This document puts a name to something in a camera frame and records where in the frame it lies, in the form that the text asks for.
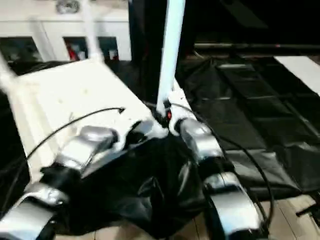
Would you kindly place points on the white plastic table leg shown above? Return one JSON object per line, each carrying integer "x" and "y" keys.
{"x": 7, "y": 72}
{"x": 91, "y": 32}
{"x": 172, "y": 37}

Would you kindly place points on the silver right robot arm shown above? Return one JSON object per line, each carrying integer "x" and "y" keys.
{"x": 205, "y": 142}

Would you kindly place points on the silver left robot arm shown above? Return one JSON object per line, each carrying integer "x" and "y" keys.
{"x": 82, "y": 147}

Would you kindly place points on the black mat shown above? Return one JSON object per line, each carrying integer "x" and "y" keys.
{"x": 250, "y": 100}

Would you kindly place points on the large black case yellow label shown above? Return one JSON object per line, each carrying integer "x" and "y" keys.
{"x": 150, "y": 25}

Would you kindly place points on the red bottle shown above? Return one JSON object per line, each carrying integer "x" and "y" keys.
{"x": 72, "y": 52}

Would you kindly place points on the grey metal bar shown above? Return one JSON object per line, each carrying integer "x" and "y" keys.
{"x": 250, "y": 46}

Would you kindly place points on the white cabinet with glass doors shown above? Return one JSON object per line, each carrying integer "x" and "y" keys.
{"x": 50, "y": 27}

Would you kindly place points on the white flat panel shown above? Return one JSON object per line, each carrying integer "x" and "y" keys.
{"x": 300, "y": 70}

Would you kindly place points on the thin black rod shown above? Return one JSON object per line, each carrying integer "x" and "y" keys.
{"x": 307, "y": 210}

